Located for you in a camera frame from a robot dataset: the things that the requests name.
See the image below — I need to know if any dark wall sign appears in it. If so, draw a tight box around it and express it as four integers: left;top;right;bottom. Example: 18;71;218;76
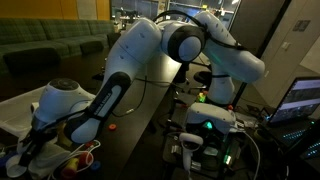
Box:
293;19;312;33

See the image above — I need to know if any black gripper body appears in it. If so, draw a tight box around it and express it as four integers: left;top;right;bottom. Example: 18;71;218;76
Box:
18;128;48;167

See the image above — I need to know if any yellow toy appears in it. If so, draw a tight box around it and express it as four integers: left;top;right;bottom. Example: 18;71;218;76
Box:
69;157;80;169

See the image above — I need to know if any large dark ottoman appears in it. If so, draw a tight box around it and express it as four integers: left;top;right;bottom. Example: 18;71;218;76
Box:
3;46;62;73

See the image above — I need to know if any white cylinder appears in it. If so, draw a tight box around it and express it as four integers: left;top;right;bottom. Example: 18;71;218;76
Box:
5;154;28;179

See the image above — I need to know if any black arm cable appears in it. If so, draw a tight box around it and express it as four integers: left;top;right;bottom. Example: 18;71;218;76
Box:
153;9;248;51

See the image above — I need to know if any green plaid sofa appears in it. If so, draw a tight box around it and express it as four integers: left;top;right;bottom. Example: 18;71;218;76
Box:
0;16;116;73

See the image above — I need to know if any white cable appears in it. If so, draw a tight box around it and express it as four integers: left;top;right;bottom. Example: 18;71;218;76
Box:
49;139;102;179

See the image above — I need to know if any white terry cloth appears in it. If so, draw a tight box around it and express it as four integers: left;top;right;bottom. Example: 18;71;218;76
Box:
14;134;73;179

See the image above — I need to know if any white VR controller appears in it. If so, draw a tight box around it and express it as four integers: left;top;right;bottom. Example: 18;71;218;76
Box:
178;132;204;173

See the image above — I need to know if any open laptop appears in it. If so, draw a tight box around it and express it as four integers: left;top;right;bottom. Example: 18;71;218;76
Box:
266;76;320;160

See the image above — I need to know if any black office stool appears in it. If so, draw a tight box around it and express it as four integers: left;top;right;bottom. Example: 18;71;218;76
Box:
193;69;214;88

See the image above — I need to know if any black table cable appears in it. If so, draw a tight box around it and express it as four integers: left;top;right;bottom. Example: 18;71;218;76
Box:
133;77;174;88

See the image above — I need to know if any small dark ottoman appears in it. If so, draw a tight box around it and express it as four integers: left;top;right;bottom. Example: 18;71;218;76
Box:
79;39;105;54

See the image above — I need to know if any translucent white plastic bin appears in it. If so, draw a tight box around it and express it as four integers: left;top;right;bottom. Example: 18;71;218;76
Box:
0;87;97;136

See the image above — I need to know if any small blue cap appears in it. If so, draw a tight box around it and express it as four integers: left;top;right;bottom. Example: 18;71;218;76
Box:
90;161;102;171

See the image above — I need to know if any green yellow small object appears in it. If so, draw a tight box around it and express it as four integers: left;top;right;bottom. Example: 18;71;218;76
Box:
196;91;208;104

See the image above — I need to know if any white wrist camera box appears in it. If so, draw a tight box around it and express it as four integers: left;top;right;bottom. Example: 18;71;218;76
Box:
30;101;42;115

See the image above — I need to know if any dark topped yellow sponge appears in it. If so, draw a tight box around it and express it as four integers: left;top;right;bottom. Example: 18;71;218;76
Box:
57;123;74;148

